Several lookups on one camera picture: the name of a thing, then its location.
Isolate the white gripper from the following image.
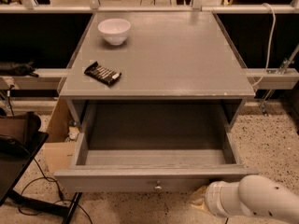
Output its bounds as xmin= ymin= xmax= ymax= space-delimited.
xmin=190 ymin=181 xmax=241 ymax=217

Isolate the grey top drawer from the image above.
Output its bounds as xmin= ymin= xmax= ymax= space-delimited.
xmin=55 ymin=104 xmax=255 ymax=192

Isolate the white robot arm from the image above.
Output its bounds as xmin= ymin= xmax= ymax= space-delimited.
xmin=191 ymin=175 xmax=299 ymax=224

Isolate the grey drawer cabinet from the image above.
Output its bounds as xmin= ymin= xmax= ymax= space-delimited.
xmin=61 ymin=11 xmax=254 ymax=127

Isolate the cardboard box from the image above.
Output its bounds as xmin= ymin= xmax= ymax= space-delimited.
xmin=43 ymin=99 xmax=79 ymax=173

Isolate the black snack bar wrapper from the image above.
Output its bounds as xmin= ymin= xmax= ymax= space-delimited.
xmin=84 ymin=62 xmax=121 ymax=86

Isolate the black side table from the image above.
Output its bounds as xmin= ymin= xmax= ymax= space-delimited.
xmin=0 ymin=131 xmax=50 ymax=207

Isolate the white bowl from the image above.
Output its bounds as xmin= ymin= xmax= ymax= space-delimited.
xmin=98 ymin=19 xmax=131 ymax=46

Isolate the brown bag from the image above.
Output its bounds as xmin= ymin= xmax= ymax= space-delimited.
xmin=0 ymin=112 xmax=41 ymax=146

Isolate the metal rail frame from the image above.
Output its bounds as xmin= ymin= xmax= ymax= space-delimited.
xmin=0 ymin=0 xmax=299 ymax=117

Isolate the black floor cable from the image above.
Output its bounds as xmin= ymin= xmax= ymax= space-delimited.
xmin=17 ymin=158 xmax=94 ymax=224

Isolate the white cable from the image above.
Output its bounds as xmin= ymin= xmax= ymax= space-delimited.
xmin=251 ymin=3 xmax=278 ymax=89

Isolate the black cloth on rail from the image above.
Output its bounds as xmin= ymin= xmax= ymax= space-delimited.
xmin=0 ymin=62 xmax=38 ymax=77

